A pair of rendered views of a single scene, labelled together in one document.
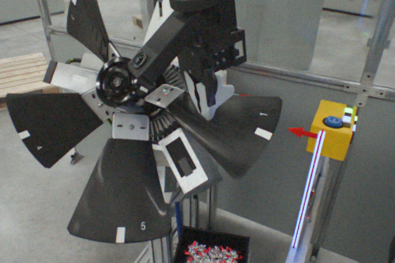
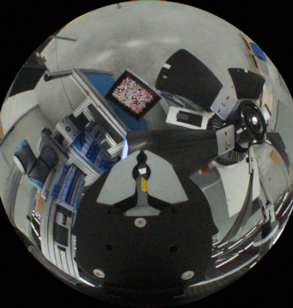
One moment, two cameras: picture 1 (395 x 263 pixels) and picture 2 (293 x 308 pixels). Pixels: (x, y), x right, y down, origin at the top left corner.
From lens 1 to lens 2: 46 cm
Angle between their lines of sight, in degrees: 44
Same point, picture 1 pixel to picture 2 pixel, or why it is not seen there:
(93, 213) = (183, 58)
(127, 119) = (229, 106)
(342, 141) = (143, 185)
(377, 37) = not seen: hidden behind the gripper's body
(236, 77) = (215, 174)
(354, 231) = not seen: hidden behind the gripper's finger
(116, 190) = (188, 71)
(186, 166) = (181, 117)
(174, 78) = (232, 156)
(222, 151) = (147, 139)
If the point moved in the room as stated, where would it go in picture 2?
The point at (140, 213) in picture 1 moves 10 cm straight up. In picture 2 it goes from (171, 78) to (181, 78)
